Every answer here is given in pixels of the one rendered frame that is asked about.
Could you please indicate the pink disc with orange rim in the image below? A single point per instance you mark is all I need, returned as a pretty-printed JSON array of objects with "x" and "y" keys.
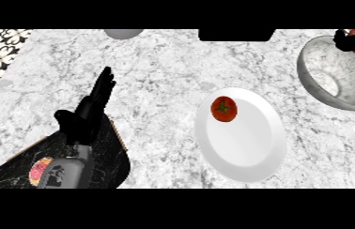
[{"x": 38, "y": 170}]

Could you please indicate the black marble cutting board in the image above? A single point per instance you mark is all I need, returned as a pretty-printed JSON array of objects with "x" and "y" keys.
[{"x": 108, "y": 164}]

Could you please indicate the black appliance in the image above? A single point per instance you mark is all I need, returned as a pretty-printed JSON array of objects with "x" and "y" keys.
[{"x": 236, "y": 35}]

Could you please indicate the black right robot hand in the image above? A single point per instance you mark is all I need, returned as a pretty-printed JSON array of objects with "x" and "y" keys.
[{"x": 343, "y": 42}]

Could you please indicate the grey marble bowl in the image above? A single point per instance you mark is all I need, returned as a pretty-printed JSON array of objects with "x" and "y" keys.
[{"x": 322, "y": 73}]

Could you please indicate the grey rounded object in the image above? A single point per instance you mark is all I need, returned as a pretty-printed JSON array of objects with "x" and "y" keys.
[{"x": 122, "y": 33}]

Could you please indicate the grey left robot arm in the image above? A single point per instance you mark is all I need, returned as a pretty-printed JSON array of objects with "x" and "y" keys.
[{"x": 66, "y": 171}]

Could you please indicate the white oval plate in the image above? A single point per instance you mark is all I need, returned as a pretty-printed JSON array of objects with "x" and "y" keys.
[{"x": 244, "y": 145}]

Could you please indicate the red round squash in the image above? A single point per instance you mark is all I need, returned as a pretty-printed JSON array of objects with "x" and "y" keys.
[{"x": 223, "y": 109}]

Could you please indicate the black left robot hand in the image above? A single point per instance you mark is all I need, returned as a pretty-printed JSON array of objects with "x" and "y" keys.
[{"x": 87, "y": 114}]

